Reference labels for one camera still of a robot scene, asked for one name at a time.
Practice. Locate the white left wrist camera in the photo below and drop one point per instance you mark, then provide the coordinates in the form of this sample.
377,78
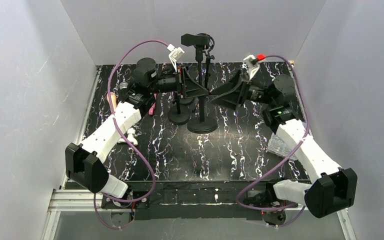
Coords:
174,55

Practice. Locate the beige microphone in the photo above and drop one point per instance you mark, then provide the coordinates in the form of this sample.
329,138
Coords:
112,99

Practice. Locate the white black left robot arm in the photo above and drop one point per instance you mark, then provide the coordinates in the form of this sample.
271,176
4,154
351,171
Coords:
84,162

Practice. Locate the black grey-mesh microphone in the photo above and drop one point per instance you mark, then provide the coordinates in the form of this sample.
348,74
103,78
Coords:
123,86

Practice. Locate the white plastic faucet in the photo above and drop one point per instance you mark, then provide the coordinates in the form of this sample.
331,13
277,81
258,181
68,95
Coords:
130,137

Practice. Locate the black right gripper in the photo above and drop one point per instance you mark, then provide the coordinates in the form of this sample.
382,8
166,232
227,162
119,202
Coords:
243,87

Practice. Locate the black tripod shock-mount stand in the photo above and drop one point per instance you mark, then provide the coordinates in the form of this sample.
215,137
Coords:
207,51

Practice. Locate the clear plastic parts box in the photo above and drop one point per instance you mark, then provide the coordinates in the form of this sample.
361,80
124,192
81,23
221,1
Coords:
278,147

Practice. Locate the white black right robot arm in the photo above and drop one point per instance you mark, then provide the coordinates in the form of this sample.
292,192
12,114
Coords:
331,188

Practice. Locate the black round-base microphone stand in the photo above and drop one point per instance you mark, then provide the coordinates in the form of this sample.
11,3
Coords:
187,101

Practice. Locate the pink microphone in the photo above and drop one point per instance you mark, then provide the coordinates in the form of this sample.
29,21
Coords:
153,107

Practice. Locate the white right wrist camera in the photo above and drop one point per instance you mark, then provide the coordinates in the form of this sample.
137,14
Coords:
253,65

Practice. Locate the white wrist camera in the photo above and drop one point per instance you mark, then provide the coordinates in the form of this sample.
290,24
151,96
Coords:
253,65
174,55

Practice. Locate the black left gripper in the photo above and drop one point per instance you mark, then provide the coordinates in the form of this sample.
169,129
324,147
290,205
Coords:
181,82

